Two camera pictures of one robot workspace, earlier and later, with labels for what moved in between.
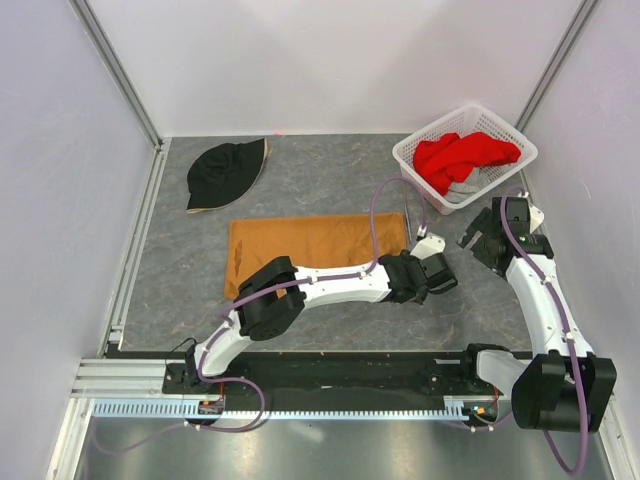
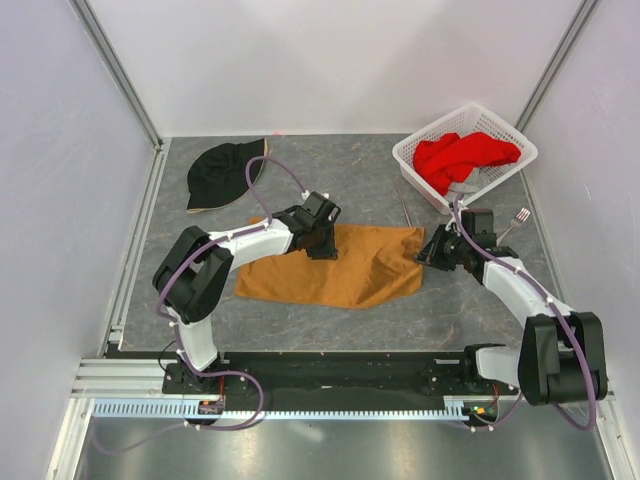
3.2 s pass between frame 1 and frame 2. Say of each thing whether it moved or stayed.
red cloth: stayed
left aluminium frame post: stayed
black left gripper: moved
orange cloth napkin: moved
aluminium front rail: stayed
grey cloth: stayed
